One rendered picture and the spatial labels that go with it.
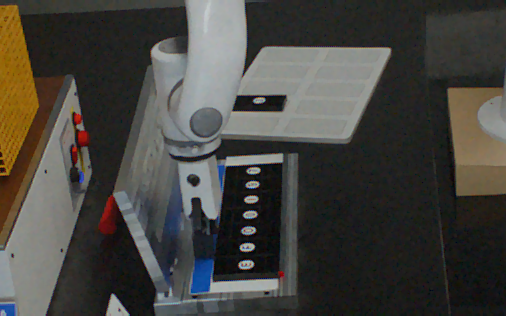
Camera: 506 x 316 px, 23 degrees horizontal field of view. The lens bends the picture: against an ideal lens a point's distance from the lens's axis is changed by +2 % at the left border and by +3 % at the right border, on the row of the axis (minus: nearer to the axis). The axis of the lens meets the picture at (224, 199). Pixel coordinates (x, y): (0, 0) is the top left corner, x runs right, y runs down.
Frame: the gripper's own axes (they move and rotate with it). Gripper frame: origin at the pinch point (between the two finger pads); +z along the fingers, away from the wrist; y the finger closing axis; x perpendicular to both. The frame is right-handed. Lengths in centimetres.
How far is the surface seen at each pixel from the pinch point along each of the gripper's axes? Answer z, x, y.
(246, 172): 1.0, -5.4, 21.6
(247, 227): 0.9, -6.3, 3.3
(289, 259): 1.9, -12.9, -5.2
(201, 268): 2.1, 0.4, -6.0
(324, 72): 3, -19, 65
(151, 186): -8.7, 7.3, 1.0
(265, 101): 2, -8, 52
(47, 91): -15.4, 26.1, 23.7
